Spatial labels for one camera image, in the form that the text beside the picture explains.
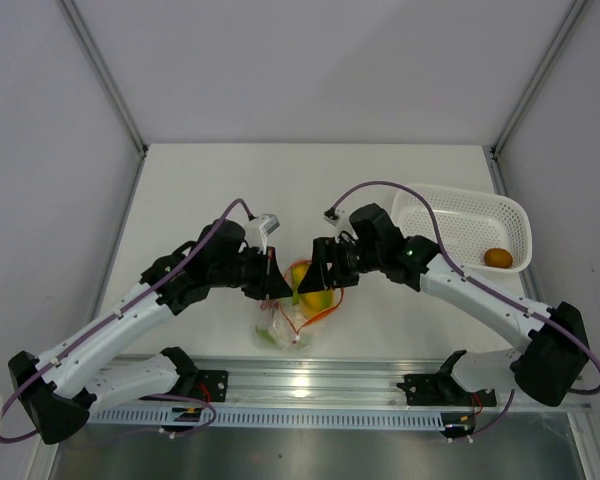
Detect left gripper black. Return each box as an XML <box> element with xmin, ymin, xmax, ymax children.
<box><xmin>209</xmin><ymin>244</ymin><xmax>293</xmax><ymax>300</ymax></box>

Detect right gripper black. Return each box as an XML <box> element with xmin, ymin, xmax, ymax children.
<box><xmin>299</xmin><ymin>237</ymin><xmax>383</xmax><ymax>295</ymax></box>

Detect white cauliflower green leaves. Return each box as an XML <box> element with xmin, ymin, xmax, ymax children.
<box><xmin>254</xmin><ymin>316</ymin><xmax>314</xmax><ymax>350</ymax></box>

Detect aluminium frame post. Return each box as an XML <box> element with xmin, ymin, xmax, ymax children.
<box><xmin>56</xmin><ymin>0</ymin><xmax>148</xmax><ymax>155</ymax></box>
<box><xmin>490</xmin><ymin>0</ymin><xmax>592</xmax><ymax>161</ymax></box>

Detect white perforated plastic basket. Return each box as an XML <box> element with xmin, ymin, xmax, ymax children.
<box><xmin>390</xmin><ymin>184</ymin><xmax>533</xmax><ymax>273</ymax></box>

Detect left aluminium frame post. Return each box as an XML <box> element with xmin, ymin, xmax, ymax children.
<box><xmin>56</xmin><ymin>0</ymin><xmax>148</xmax><ymax>155</ymax></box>

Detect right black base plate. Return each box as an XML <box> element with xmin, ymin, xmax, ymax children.
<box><xmin>396</xmin><ymin>374</ymin><xmax>497</xmax><ymax>407</ymax></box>

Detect right aluminium frame post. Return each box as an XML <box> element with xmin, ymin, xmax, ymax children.
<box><xmin>490</xmin><ymin>0</ymin><xmax>592</xmax><ymax>161</ymax></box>

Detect mango yellow green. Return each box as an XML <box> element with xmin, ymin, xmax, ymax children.
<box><xmin>291</xmin><ymin>262</ymin><xmax>334</xmax><ymax>320</ymax></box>

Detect aluminium mounting rail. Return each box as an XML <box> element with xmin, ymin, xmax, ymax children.
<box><xmin>92</xmin><ymin>354</ymin><xmax>594</xmax><ymax>411</ymax></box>

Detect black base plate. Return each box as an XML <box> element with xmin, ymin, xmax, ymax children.
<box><xmin>172</xmin><ymin>370</ymin><xmax>229</xmax><ymax>403</ymax></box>
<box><xmin>396</xmin><ymin>374</ymin><xmax>497</xmax><ymax>407</ymax></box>

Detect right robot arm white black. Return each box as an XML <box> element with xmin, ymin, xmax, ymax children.
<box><xmin>298</xmin><ymin>204</ymin><xmax>589</xmax><ymax>407</ymax></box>

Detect clear zip bag orange zipper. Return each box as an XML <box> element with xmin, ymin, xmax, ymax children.
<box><xmin>254</xmin><ymin>259</ymin><xmax>344</xmax><ymax>342</ymax></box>

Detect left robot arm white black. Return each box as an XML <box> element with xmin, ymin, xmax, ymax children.
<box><xmin>8</xmin><ymin>214</ymin><xmax>292</xmax><ymax>445</ymax></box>

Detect round orange brown fruit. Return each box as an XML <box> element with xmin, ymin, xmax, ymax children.
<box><xmin>483</xmin><ymin>248</ymin><xmax>514</xmax><ymax>269</ymax></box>

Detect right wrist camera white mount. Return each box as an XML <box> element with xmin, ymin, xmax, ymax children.
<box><xmin>323</xmin><ymin>208</ymin><xmax>354</xmax><ymax>237</ymax></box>

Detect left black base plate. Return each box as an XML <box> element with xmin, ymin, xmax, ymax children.
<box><xmin>172</xmin><ymin>370</ymin><xmax>229</xmax><ymax>403</ymax></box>

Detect slotted white cable duct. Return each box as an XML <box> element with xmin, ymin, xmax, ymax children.
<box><xmin>89</xmin><ymin>405</ymin><xmax>445</xmax><ymax>432</ymax></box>

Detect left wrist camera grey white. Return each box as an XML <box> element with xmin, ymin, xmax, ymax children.
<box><xmin>244</xmin><ymin>214</ymin><xmax>280</xmax><ymax>251</ymax></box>

